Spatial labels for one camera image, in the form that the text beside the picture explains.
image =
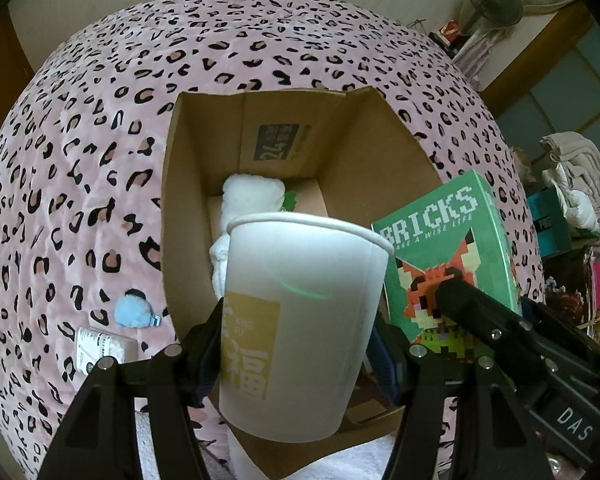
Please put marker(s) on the brown cardboard box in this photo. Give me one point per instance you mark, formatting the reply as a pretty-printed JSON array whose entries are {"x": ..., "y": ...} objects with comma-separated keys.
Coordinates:
[{"x": 200, "y": 160}]

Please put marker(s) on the green toy bricks box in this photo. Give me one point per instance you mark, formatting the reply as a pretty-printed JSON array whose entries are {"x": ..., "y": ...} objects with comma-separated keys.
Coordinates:
[{"x": 455, "y": 230}]

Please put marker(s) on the dark green standing fan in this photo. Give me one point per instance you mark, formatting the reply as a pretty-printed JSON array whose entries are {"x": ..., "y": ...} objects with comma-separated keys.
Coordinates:
[{"x": 495, "y": 0}]

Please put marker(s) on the frosted sliding window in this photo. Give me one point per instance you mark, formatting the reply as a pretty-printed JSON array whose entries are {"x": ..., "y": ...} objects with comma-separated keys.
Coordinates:
[{"x": 580, "y": 75}]

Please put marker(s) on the pink leopard print blanket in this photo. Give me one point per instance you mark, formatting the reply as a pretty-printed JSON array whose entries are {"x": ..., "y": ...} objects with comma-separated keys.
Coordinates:
[{"x": 80, "y": 135}]

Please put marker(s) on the pile of white towels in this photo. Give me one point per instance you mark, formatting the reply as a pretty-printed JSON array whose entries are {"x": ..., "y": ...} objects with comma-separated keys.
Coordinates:
[{"x": 575, "y": 175}]

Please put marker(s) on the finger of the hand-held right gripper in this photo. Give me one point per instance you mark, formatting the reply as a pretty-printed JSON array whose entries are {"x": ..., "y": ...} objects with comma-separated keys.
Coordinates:
[{"x": 462, "y": 302}]

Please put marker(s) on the teal cardboard box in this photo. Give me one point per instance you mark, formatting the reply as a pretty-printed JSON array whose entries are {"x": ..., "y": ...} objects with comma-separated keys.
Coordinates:
[{"x": 550, "y": 220}]

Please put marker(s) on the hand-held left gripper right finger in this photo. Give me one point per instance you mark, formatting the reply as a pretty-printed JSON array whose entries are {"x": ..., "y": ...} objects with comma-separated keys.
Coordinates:
[{"x": 386, "y": 365}]

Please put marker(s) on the small green yellow toy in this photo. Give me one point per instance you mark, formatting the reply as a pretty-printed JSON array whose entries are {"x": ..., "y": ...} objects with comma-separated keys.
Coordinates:
[{"x": 290, "y": 201}]

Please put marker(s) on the clear bag with white item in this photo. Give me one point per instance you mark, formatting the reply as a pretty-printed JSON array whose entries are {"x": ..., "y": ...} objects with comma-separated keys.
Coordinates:
[{"x": 219, "y": 265}]

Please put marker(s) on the pink hanging cloth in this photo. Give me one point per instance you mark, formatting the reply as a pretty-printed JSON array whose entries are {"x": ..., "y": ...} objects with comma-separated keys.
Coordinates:
[{"x": 480, "y": 55}]

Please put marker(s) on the white paper cup gold label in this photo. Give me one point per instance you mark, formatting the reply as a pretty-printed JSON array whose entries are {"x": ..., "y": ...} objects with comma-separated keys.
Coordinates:
[{"x": 305, "y": 335}]

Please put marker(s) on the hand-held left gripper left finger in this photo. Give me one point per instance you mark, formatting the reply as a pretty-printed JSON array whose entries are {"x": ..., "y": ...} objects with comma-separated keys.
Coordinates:
[{"x": 203, "y": 355}]

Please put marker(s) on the small red box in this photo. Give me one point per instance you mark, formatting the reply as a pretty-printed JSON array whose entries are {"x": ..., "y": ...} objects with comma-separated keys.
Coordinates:
[{"x": 451, "y": 34}]

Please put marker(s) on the brown paper envelope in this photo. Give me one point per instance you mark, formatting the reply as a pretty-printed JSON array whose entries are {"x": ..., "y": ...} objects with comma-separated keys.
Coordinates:
[{"x": 310, "y": 200}]

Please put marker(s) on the white fluffy plush toy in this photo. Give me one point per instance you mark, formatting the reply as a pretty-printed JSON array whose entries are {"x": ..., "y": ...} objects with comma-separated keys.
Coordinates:
[{"x": 252, "y": 192}]

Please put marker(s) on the brown wooden door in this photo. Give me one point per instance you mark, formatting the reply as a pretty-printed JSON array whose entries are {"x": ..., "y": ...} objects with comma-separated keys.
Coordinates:
[{"x": 0, "y": 85}]

